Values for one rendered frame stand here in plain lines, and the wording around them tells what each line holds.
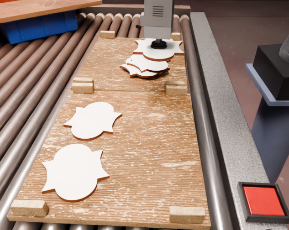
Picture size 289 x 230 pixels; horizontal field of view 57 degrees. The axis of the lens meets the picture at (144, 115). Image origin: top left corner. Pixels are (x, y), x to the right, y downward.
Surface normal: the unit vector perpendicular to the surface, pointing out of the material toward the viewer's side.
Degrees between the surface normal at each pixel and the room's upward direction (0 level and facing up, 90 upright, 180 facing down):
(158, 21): 90
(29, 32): 90
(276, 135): 90
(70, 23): 90
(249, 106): 0
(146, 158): 0
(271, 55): 4
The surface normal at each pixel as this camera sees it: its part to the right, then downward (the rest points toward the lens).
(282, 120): -0.39, 0.56
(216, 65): 0.00, -0.79
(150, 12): -0.17, 0.60
